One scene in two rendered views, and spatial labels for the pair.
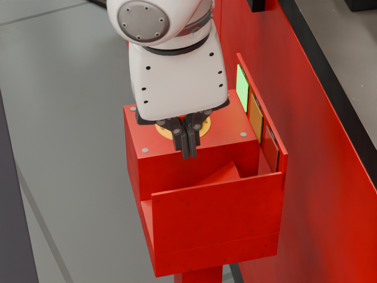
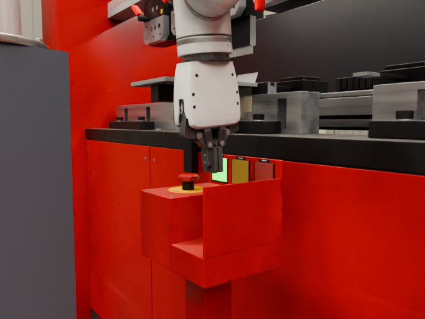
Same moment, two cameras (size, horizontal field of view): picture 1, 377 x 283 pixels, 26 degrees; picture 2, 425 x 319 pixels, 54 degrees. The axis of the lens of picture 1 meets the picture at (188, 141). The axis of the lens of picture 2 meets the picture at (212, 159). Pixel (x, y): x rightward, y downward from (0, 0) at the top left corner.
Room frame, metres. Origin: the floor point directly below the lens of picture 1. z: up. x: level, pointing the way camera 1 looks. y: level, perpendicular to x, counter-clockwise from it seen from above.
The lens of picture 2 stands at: (0.10, 0.26, 0.90)
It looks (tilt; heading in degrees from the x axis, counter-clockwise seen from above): 5 degrees down; 337
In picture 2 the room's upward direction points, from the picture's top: straight up
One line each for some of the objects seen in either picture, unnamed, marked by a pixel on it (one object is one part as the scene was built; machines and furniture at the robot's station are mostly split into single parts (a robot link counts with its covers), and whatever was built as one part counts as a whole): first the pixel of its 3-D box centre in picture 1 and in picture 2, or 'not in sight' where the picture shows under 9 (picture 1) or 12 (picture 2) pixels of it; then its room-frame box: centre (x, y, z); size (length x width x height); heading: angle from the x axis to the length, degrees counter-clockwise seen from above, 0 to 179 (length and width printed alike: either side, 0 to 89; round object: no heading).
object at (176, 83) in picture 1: (177, 65); (207, 90); (0.70, 0.01, 0.95); 0.10 x 0.07 x 0.11; 103
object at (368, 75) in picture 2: not in sight; (395, 73); (0.80, -0.49, 1.01); 0.26 x 0.12 x 0.05; 102
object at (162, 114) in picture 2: not in sight; (149, 116); (1.65, -0.15, 0.92); 0.50 x 0.06 x 0.10; 12
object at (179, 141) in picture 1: (170, 133); (203, 152); (0.69, 0.02, 0.86); 0.03 x 0.03 x 0.07; 13
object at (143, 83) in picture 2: not in sight; (194, 84); (1.08, -0.11, 1.00); 0.26 x 0.18 x 0.01; 102
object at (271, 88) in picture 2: not in sight; (246, 90); (1.09, -0.27, 0.99); 0.20 x 0.03 x 0.03; 12
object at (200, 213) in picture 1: (198, 162); (207, 209); (0.76, -0.01, 0.75); 0.20 x 0.16 x 0.18; 13
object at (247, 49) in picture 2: not in sight; (240, 37); (1.11, -0.26, 1.13); 0.10 x 0.02 x 0.10; 12
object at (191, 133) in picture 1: (199, 126); (220, 149); (0.70, -0.01, 0.86); 0.03 x 0.03 x 0.07; 13
